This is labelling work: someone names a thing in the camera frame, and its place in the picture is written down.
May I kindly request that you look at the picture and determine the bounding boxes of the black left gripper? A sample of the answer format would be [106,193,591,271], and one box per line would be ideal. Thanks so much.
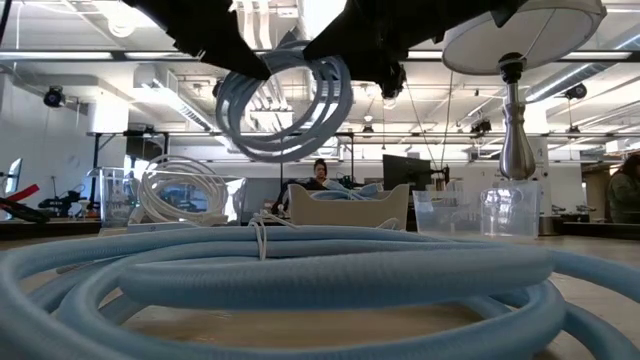
[302,0,529,99]

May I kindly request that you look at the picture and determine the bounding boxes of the black computer monitor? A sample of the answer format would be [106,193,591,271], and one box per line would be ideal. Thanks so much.
[382,154,434,194]

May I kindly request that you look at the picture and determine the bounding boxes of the person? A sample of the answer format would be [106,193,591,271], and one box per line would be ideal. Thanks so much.
[272,158,332,214]
[606,152,640,225]

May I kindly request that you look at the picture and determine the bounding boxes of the black ceiling spotlight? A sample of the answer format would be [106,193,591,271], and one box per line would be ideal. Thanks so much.
[43,85,67,109]
[564,82,589,101]

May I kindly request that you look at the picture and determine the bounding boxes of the grey plastic bin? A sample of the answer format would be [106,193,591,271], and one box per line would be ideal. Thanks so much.
[287,183,411,232]

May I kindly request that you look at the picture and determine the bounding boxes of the white shade table lamp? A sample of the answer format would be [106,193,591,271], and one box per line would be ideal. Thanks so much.
[442,0,609,182]

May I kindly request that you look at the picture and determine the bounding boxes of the small clear plastic container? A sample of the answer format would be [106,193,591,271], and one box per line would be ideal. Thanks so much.
[412,180,542,239]

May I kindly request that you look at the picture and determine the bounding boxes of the wide clear plastic container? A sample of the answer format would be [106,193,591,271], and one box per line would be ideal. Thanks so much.
[97,166,247,232]

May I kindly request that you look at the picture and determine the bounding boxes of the small white USB cable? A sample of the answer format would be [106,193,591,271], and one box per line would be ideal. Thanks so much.
[373,216,402,232]

